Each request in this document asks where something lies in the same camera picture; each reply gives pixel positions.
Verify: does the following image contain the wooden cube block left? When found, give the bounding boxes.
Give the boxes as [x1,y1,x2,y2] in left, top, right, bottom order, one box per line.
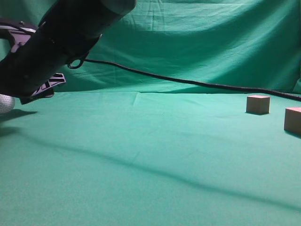
[246,95,270,115]

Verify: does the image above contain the wooden cube block right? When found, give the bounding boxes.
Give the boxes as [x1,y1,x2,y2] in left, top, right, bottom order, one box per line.
[284,107,301,136]

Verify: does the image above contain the wooden cube block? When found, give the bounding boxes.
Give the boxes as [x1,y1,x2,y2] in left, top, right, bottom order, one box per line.
[246,95,270,115]
[284,107,301,136]

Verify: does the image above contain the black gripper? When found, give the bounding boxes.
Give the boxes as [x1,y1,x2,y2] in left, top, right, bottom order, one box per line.
[0,18,71,105]

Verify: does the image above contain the green cloth backdrop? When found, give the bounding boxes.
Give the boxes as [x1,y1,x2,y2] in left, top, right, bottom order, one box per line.
[0,0,301,226]

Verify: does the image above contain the black cable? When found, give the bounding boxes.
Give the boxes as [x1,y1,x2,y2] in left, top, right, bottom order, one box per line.
[67,53,301,102]

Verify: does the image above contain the white dimpled ball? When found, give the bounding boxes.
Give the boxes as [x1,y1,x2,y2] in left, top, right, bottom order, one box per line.
[0,94,15,114]

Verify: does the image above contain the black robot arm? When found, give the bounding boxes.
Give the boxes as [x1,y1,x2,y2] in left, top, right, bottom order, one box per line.
[0,0,136,104]

